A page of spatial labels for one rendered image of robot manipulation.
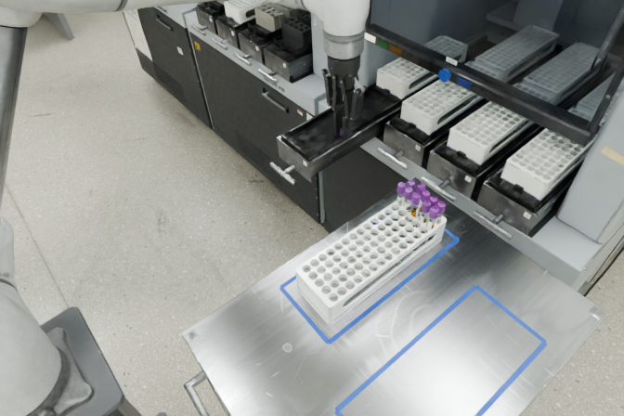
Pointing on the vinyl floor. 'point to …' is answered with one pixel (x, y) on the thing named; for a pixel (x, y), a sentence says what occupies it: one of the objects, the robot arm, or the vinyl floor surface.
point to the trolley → (397, 335)
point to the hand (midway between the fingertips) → (343, 123)
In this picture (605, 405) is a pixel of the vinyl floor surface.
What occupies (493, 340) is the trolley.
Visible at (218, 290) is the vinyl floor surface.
